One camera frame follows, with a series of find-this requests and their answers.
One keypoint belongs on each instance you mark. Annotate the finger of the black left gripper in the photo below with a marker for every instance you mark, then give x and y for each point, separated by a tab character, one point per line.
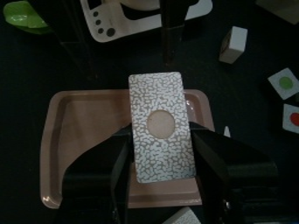
172	38
76	49

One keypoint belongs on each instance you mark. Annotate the small white sliver piece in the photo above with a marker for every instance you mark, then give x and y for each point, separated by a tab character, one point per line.
226	132

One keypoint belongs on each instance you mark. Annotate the white tile with red dot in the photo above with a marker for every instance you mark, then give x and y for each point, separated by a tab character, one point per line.
292	118

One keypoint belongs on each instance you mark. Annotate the white wooden block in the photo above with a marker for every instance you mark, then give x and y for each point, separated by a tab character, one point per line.
233	43

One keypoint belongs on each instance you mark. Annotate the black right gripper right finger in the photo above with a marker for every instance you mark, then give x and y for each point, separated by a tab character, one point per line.
233	169

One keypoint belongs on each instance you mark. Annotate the white speckled rice block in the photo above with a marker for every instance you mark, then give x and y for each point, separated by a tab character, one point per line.
162	157

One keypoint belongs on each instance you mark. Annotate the pink plastic tray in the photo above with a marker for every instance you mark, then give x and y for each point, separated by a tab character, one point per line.
85	122

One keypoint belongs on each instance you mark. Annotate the white tile with green dot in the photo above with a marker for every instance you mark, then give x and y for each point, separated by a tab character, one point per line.
285	83

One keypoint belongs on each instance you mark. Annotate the green toy leaf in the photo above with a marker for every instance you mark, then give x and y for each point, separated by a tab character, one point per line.
22	17

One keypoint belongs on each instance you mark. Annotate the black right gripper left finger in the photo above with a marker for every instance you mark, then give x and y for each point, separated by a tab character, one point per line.
93	175

